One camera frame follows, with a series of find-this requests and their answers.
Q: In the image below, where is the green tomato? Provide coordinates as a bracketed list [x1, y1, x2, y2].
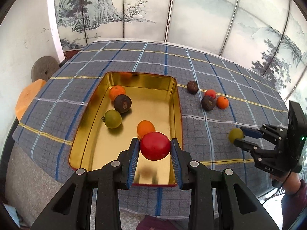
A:
[101, 110, 122, 129]
[229, 128, 245, 144]

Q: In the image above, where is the orange tangerine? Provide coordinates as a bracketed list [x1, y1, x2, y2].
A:
[136, 120, 156, 139]
[109, 85, 126, 101]
[216, 96, 229, 110]

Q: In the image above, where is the dark purple wrinkled fruit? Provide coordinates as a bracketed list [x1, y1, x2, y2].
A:
[201, 96, 216, 111]

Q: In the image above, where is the dark sleeve forearm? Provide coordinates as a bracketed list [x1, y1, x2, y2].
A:
[281, 180, 306, 229]

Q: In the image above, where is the person's hand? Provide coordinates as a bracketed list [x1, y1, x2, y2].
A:
[270, 172, 301, 195]

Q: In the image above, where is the blue plaid tablecloth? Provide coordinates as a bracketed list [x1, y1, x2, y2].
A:
[13, 40, 288, 196]

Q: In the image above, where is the small red tomato on cloth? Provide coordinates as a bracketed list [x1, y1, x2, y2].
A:
[204, 89, 216, 100]

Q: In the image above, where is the maroon cloth below table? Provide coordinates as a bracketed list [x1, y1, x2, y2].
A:
[136, 215, 187, 230]

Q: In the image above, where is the green tomato in tray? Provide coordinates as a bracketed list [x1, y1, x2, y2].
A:
[101, 110, 122, 129]

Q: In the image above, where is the dark purple fruit far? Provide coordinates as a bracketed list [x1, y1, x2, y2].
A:
[187, 80, 199, 94]

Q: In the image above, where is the dark purple fruit in tray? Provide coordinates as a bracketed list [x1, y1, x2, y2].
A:
[113, 94, 132, 114]

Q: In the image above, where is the gold rectangular tin tray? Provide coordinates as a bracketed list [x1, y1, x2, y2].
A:
[69, 72, 183, 171]

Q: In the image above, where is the painted landscape folding screen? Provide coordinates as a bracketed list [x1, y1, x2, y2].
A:
[54, 0, 306, 109]

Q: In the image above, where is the orange plastic stool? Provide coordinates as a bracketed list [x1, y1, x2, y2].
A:
[15, 79, 46, 121]

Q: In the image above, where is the round grey millstone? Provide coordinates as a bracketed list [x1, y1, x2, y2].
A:
[31, 56, 59, 82]

